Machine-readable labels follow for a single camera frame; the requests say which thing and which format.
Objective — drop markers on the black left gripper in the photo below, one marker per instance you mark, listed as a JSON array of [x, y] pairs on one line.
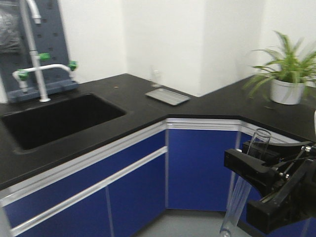
[[285, 177]]

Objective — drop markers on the tall clear test tube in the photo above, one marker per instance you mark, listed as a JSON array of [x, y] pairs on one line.
[[240, 187]]

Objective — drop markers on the grey metal tray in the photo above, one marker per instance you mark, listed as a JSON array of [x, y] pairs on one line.
[[167, 96]]

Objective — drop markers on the blue corner cabinet door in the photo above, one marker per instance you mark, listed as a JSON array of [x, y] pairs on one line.
[[197, 177]]

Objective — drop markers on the white plant pot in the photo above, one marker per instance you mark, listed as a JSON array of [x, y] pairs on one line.
[[286, 93]]

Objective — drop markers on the green potted plant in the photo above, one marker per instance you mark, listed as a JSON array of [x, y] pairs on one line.
[[288, 63]]

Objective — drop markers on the blue cabinet door middle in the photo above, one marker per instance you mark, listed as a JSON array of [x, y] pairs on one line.
[[138, 197]]

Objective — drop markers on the clear glass on counter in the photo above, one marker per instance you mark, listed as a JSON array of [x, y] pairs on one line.
[[155, 76]]

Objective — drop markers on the blue cabinet door left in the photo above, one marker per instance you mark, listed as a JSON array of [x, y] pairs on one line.
[[86, 216]]

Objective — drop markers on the black lab sink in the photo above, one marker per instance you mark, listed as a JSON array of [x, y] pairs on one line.
[[34, 127]]

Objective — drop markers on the white lab faucet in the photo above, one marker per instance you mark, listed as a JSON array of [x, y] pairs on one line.
[[29, 9]]

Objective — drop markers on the plastic wrapped items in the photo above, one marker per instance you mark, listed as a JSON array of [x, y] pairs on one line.
[[9, 30]]

